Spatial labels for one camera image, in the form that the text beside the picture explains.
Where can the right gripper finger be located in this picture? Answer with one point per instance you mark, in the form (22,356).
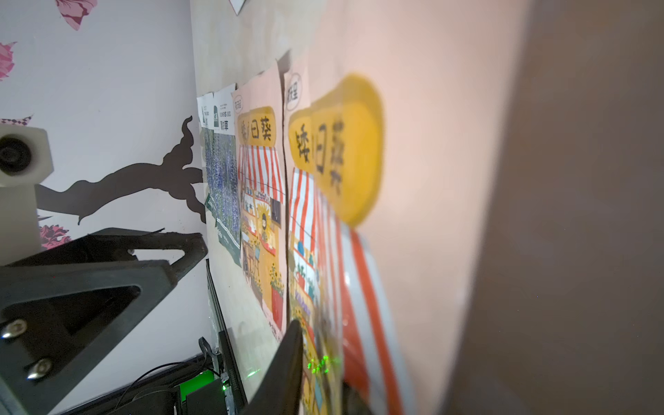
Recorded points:
(280,390)

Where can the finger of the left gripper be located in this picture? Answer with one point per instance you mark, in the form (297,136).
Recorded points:
(74,316)
(118,245)

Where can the lavender packet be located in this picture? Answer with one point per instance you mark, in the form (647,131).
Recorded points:
(222,172)
(205,105)

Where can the sunflower shop packet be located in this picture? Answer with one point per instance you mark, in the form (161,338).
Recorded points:
(403,104)
(258,109)

